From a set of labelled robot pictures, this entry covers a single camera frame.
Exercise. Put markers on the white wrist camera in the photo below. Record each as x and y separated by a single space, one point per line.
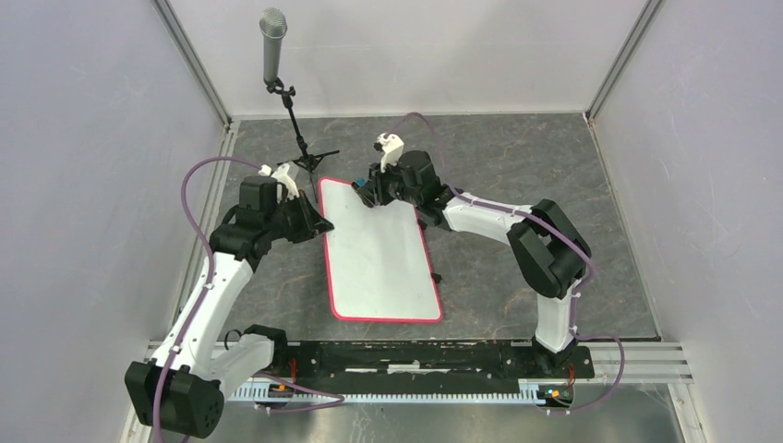
391 148
284 176

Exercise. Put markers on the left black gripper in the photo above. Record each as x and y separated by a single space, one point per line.
312 222

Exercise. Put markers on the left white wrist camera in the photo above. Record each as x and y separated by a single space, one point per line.
284 176

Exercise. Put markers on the silver microphone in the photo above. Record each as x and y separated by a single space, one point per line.
273 27

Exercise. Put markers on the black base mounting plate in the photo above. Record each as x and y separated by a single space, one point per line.
425 367

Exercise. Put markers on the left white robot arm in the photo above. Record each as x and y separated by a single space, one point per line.
183 388

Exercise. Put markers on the black microphone tripod stand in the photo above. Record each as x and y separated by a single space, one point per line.
306 160

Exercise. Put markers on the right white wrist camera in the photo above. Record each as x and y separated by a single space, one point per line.
391 148

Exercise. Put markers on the pink framed whiteboard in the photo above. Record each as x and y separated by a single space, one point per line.
377 262

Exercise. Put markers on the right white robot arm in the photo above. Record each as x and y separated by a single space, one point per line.
554 259

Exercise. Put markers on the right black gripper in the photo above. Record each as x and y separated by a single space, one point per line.
372 191

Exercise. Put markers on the aluminium frame rail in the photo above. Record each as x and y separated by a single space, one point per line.
646 362

